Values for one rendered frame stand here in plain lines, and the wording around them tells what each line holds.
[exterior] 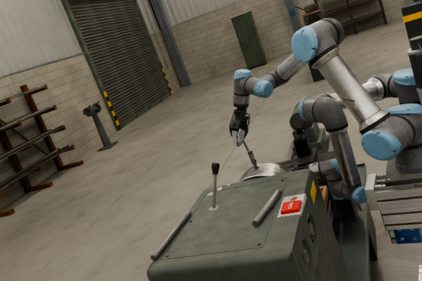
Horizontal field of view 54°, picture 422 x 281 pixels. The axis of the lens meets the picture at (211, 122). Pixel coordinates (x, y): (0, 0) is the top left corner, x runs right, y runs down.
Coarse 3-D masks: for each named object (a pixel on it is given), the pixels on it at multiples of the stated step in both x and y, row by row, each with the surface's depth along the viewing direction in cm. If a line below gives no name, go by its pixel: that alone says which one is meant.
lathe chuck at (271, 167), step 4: (260, 164) 186; (264, 164) 185; (268, 164) 184; (272, 164) 184; (276, 164) 184; (252, 168) 186; (260, 168) 182; (264, 168) 181; (268, 168) 180; (272, 168) 180; (276, 168) 181; (280, 168) 182; (244, 172) 190; (248, 172) 184; (252, 172) 180; (276, 172) 177; (280, 172) 178; (284, 172) 179; (244, 176) 182; (240, 180) 184
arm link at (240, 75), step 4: (236, 72) 185; (240, 72) 184; (244, 72) 184; (248, 72) 184; (236, 76) 185; (240, 76) 184; (244, 76) 184; (248, 76) 184; (236, 80) 186; (240, 80) 185; (244, 80) 183; (236, 84) 186; (240, 84) 185; (236, 88) 187; (240, 88) 186; (236, 92) 188; (240, 92) 187; (244, 92) 187; (244, 96) 187
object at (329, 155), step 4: (328, 152) 243; (332, 152) 242; (320, 156) 242; (324, 156) 240; (328, 156) 238; (332, 156) 236; (288, 160) 254; (292, 160) 252; (320, 160) 237; (324, 160) 235; (280, 164) 253; (284, 164) 250; (288, 164) 248
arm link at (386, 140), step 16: (304, 32) 142; (320, 32) 143; (336, 32) 147; (304, 48) 144; (320, 48) 142; (336, 48) 143; (320, 64) 144; (336, 64) 142; (336, 80) 142; (352, 80) 141; (352, 96) 141; (368, 96) 141; (352, 112) 143; (368, 112) 139; (384, 112) 139; (368, 128) 138; (384, 128) 136; (400, 128) 138; (368, 144) 140; (384, 144) 135; (400, 144) 135; (384, 160) 139
